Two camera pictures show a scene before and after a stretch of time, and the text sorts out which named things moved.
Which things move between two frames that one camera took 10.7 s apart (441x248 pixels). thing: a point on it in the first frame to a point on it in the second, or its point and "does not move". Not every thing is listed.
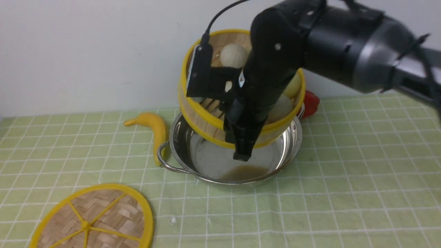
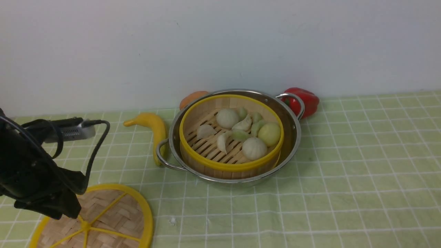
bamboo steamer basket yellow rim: [207, 115] to [228, 136]
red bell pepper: [311, 102] does not move
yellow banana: [160, 132] does not move
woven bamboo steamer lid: [106, 216] does not move
